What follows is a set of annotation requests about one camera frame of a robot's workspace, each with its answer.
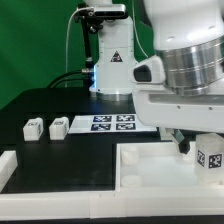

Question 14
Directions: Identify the white thin cable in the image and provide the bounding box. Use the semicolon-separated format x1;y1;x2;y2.
64;7;86;88

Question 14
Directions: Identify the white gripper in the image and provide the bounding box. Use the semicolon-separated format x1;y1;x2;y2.
129;56;224;154

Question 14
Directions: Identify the black camera on stand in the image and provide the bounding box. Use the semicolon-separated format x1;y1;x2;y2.
75;3;128;76

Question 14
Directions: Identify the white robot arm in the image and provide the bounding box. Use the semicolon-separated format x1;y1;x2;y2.
84;0;224;135

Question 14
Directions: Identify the white square tabletop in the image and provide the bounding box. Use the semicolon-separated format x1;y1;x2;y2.
116;142;224;189

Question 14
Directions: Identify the white sheet with tags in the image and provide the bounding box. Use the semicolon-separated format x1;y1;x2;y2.
69;114;156;134

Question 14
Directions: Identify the white U-shaped obstacle fence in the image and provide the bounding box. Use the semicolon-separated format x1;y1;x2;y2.
0;151;224;221

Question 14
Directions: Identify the black cable bundle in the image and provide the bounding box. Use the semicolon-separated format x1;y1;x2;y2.
47;69;96;89

